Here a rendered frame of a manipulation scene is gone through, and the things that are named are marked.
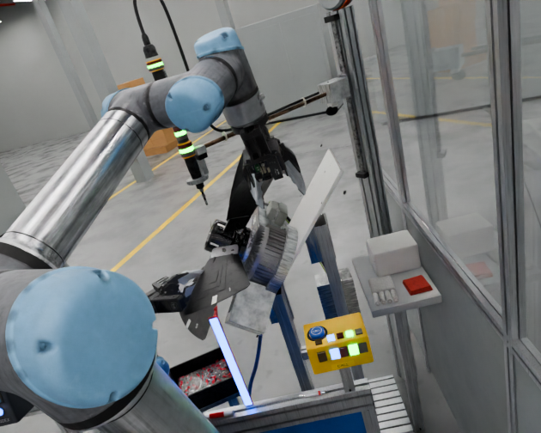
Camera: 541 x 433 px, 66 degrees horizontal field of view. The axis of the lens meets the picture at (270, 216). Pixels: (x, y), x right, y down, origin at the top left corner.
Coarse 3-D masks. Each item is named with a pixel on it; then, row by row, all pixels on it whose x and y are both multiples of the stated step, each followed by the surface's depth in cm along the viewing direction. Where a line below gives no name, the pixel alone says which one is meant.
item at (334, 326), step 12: (312, 324) 112; (324, 324) 111; (336, 324) 110; (348, 324) 109; (360, 324) 107; (324, 336) 107; (336, 336) 106; (360, 336) 104; (312, 348) 105; (324, 348) 104; (348, 348) 104; (312, 360) 106; (336, 360) 106; (348, 360) 106; (360, 360) 106; (372, 360) 106; (324, 372) 108
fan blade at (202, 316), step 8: (216, 304) 145; (184, 312) 154; (200, 312) 148; (208, 312) 146; (184, 320) 153; (192, 320) 149; (200, 320) 147; (208, 320) 145; (192, 328) 148; (200, 328) 146; (208, 328) 144; (200, 336) 144
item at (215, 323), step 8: (216, 320) 107; (216, 328) 108; (216, 336) 109; (224, 336) 110; (224, 344) 111; (224, 352) 112; (232, 360) 113; (232, 368) 114; (240, 376) 115; (240, 384) 117; (240, 392) 118; (248, 400) 119
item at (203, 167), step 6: (198, 150) 125; (204, 150) 126; (198, 156) 125; (204, 156) 126; (198, 162) 127; (204, 162) 127; (204, 168) 127; (204, 174) 128; (186, 180) 128; (192, 180) 126; (198, 180) 125; (204, 180) 126
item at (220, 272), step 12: (216, 264) 132; (228, 264) 131; (240, 264) 130; (204, 276) 130; (216, 276) 127; (228, 276) 125; (240, 276) 123; (204, 288) 124; (216, 288) 122; (240, 288) 117; (192, 300) 123; (204, 300) 120; (216, 300) 117; (192, 312) 119
